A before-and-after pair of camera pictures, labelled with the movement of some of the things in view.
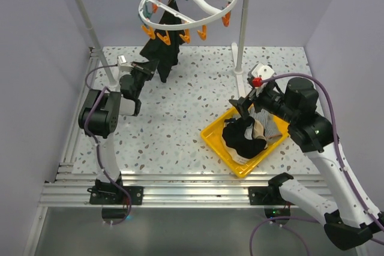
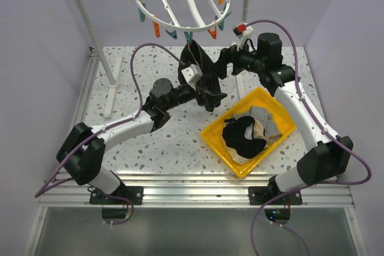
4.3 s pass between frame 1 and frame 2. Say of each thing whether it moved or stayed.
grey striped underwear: stayed
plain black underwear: stayed
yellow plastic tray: stayed
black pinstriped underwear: moved
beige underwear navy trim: stayed
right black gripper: moved
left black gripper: moved
